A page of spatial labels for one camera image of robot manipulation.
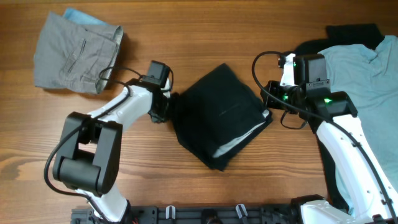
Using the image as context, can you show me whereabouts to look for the black shorts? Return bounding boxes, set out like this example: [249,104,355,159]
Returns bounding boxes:
[172,63,272,171]

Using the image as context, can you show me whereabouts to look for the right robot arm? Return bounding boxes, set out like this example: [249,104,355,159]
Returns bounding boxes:
[258,52,397,223]

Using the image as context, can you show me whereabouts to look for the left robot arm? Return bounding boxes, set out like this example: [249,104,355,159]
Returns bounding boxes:
[44,61,174,223]

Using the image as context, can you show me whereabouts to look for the light teal t-shirt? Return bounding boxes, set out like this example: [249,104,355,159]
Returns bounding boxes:
[318,34,398,215]

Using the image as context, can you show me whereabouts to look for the black garment under pile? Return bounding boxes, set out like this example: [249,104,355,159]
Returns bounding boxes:
[294,24,384,214]

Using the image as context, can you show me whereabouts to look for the folded grey shorts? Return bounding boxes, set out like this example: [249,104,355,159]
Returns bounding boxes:
[34,12,124,94]

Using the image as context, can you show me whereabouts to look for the light blue folded garment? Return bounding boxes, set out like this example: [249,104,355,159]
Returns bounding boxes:
[63,7,107,25]

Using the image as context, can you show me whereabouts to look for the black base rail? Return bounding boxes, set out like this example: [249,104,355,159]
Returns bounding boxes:
[70,203,299,224]

